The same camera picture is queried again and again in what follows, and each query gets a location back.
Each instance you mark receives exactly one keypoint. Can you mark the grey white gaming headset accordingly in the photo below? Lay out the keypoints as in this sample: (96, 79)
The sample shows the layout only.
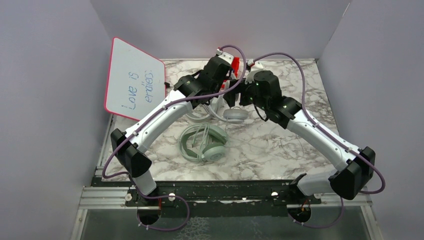
(205, 114)

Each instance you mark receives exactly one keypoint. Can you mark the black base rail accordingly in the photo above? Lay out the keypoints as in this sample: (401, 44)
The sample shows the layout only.
(217, 199)

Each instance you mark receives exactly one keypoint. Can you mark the white headphones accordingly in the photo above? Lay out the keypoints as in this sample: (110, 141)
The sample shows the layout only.
(231, 115)

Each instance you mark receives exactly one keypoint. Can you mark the red plastic bin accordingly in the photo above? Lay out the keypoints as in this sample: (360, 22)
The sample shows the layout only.
(234, 74)

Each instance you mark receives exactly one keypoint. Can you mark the pink framed whiteboard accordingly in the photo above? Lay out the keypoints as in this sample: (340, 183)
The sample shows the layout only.
(135, 81)

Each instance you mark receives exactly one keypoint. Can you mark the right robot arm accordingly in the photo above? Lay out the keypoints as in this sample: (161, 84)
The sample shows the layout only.
(352, 164)

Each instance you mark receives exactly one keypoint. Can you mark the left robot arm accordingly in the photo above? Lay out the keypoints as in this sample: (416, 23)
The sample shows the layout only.
(129, 146)

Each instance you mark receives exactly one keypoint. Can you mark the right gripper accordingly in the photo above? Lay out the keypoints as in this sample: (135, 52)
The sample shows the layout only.
(242, 87)

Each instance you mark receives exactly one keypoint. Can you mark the green headphones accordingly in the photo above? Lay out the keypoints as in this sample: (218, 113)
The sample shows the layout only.
(203, 142)

